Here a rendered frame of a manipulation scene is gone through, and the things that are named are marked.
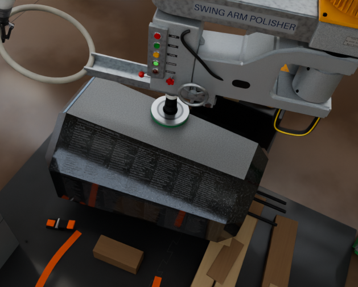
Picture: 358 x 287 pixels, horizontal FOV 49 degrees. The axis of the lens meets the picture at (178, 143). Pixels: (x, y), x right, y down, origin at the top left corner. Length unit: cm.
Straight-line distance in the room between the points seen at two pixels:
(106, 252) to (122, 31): 233
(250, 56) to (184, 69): 30
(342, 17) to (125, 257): 182
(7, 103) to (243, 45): 228
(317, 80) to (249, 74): 29
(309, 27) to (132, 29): 274
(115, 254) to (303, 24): 174
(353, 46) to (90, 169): 145
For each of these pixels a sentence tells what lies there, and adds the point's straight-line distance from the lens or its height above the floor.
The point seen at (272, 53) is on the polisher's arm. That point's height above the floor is 150.
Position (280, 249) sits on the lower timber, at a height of 8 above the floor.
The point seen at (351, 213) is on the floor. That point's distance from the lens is 324.
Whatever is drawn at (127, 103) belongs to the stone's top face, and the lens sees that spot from 228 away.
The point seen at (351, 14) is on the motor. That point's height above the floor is 174.
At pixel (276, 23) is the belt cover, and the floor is 166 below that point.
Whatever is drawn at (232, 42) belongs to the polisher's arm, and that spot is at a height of 142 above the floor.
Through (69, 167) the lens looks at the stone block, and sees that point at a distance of 229.
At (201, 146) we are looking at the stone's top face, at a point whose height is 85.
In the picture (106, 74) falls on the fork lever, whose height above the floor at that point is 113.
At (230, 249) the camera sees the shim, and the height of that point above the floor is 20.
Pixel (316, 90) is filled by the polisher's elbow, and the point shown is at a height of 135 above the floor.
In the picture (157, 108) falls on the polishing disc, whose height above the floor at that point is 90.
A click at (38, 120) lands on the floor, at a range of 337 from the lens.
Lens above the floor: 256
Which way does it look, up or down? 54 degrees down
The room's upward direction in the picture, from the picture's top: 9 degrees clockwise
